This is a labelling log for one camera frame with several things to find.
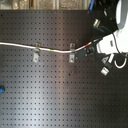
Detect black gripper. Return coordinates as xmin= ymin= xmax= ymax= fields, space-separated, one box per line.
xmin=76 ymin=46 xmax=97 ymax=59

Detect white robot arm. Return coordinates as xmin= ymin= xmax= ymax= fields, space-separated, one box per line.
xmin=76 ymin=0 xmax=128 ymax=58

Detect silver connector lower right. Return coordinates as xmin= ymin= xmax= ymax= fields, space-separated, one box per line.
xmin=101 ymin=67 xmax=109 ymax=76

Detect silver connector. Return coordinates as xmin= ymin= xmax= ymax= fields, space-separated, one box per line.
xmin=101 ymin=67 xmax=109 ymax=76
xmin=93 ymin=19 xmax=101 ymax=28

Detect silver connector upper right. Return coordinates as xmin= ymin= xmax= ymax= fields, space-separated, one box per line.
xmin=93 ymin=19 xmax=101 ymax=28

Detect black perforated breadboard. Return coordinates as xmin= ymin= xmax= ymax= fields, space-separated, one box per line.
xmin=0 ymin=10 xmax=128 ymax=128

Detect right metal cable clip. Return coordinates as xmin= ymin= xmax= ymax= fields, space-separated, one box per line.
xmin=69 ymin=43 xmax=75 ymax=63

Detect metal cable clip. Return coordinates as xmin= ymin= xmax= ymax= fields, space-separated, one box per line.
xmin=69 ymin=43 xmax=75 ymax=63
xmin=33 ymin=42 xmax=41 ymax=63

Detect left metal cable clip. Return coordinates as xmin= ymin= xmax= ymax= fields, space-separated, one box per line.
xmin=33 ymin=42 xmax=41 ymax=63

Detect white looped cable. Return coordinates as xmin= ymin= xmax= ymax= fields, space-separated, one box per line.
xmin=113 ymin=54 xmax=128 ymax=68

